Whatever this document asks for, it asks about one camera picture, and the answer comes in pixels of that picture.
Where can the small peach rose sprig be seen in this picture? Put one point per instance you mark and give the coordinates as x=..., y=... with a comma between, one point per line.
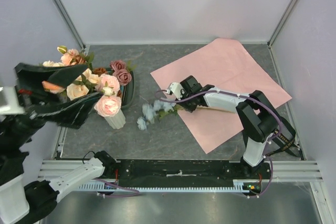
x=109, y=104

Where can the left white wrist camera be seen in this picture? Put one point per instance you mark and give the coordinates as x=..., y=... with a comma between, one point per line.
x=9, y=102

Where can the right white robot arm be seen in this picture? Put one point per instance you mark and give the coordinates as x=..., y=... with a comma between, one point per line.
x=244, y=105

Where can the dusty pink rose stem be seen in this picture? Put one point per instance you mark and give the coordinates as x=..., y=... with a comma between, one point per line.
x=122, y=71

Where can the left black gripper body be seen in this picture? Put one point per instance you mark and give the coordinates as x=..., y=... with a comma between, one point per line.
x=29, y=120

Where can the cream rose stem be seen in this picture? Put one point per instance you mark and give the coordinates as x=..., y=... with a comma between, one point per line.
x=52, y=64

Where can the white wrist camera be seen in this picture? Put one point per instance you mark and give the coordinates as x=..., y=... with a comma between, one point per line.
x=9, y=102
x=176, y=90

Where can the blue hydrangea stem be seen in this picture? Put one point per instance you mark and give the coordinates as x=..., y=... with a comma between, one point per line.
x=156, y=112

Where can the brown orange flower stem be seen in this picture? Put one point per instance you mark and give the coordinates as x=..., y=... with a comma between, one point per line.
x=99, y=71

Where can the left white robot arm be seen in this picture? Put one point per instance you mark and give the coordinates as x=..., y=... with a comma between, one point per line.
x=24, y=198

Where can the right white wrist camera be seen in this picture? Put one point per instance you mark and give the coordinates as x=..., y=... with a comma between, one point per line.
x=176, y=90

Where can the large peach peony stem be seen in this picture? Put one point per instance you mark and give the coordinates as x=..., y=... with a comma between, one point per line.
x=69, y=57

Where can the white ribbed ceramic vase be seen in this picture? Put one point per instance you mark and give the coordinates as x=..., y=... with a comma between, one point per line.
x=116, y=121

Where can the peach flower stem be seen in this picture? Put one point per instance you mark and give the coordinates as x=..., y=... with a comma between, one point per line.
x=84, y=84

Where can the dark green plastic tray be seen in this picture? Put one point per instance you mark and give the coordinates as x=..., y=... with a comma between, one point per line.
x=128, y=93

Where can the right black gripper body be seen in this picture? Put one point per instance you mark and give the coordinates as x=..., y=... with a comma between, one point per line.
x=189, y=105

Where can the light blue cable duct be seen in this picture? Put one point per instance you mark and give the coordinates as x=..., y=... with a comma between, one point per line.
x=234, y=187

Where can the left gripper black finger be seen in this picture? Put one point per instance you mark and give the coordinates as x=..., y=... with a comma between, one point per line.
x=30, y=77
x=71, y=114

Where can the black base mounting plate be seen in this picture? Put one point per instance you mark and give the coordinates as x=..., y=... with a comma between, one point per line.
x=145, y=168

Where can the purple pink wrapping paper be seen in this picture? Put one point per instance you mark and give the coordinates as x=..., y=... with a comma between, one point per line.
x=229, y=66

